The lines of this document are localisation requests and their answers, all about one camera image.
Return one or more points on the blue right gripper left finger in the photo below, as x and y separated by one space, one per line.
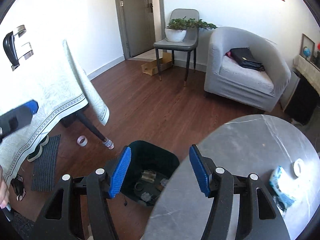
117 174

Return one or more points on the framed picture on desk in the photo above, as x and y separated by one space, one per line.
306 41

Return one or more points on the black chair back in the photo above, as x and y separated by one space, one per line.
16 50

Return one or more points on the grey armchair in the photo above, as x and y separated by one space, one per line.
225 77

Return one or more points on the potted green plant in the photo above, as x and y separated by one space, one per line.
176 29

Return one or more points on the white blue paper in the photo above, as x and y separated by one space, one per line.
283 191

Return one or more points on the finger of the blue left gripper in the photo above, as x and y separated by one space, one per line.
33 106

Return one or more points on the grey dining chair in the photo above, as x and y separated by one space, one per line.
189 44

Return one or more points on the black table leg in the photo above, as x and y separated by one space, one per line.
86 122

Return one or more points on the black handbag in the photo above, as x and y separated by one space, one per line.
244 58

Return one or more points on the cardboard box on floor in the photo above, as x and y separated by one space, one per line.
151 68

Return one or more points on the dark grey floor mat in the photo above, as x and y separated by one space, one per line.
45 166

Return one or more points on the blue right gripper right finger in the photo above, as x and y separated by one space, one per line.
200 169

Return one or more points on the person's left hand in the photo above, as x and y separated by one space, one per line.
4 191

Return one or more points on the white plastic lid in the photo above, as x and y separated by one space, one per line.
298 167

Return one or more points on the grey door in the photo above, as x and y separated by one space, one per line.
139 25

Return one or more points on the round grey marble table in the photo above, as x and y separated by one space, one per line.
241 154

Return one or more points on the dark green trash bin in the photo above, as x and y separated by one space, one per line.
149 172

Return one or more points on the small blue globe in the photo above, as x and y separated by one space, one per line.
306 53

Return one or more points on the beige fringed desk cloth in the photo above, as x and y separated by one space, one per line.
309 71

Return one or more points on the patterned white tablecloth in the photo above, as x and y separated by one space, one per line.
60 88

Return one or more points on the tape roll on floor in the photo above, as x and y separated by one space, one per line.
82 141

